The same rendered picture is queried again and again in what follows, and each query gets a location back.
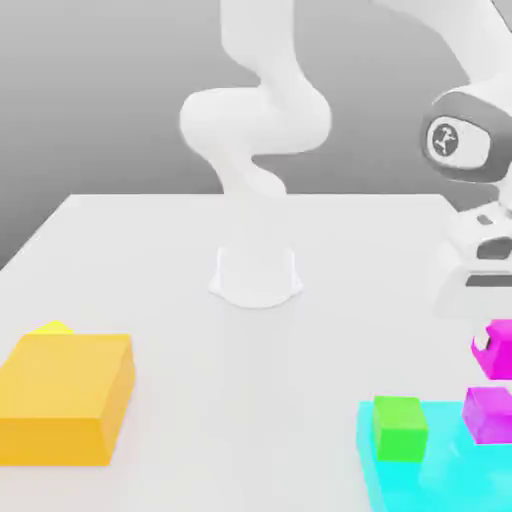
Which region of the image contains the large cyan box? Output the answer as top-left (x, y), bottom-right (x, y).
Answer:
top-left (355, 400), bottom-right (512, 512)

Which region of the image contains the small green cube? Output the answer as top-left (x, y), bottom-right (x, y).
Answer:
top-left (372, 394), bottom-right (430, 464)

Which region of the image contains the small magenta cube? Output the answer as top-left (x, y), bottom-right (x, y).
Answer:
top-left (470, 318), bottom-right (512, 382)
top-left (461, 386), bottom-right (512, 446)

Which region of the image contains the large orange box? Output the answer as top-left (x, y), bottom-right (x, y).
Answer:
top-left (0, 332), bottom-right (137, 468)

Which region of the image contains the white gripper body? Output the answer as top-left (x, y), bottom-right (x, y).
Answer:
top-left (432, 264), bottom-right (512, 322)

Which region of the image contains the small yellow cube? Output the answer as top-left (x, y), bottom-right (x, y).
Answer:
top-left (29, 319), bottom-right (76, 337)

